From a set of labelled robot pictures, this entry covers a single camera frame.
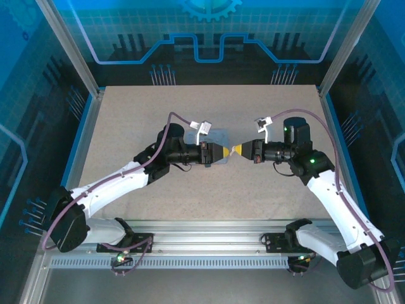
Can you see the blue-grey printed tin box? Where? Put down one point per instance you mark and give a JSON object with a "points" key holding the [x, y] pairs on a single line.
{"points": [[218, 134]]}

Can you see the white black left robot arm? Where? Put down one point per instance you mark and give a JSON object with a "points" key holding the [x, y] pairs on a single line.
{"points": [[107, 187]]}

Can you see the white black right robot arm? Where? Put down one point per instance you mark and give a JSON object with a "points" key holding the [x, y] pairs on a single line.
{"points": [[332, 196]]}

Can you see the aluminium extrusion mounting beam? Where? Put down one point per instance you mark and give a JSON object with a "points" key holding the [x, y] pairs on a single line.
{"points": [[205, 234]]}

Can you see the circuit board with green light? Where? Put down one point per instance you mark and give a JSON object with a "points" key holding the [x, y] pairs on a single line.
{"points": [[121, 259], [300, 259]]}

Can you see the grey metal front plate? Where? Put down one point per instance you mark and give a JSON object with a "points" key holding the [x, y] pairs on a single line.
{"points": [[205, 286]]}

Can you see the aluminium side rail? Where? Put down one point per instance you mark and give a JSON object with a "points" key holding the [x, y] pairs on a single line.
{"points": [[338, 142], [85, 142]]}

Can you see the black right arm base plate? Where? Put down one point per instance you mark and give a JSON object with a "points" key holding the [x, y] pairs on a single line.
{"points": [[273, 242]]}

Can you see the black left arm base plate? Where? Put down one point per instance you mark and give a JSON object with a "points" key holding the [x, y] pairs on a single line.
{"points": [[142, 237]]}

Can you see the aluminium frame post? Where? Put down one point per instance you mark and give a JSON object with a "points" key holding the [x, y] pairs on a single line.
{"points": [[68, 47], [348, 44]]}

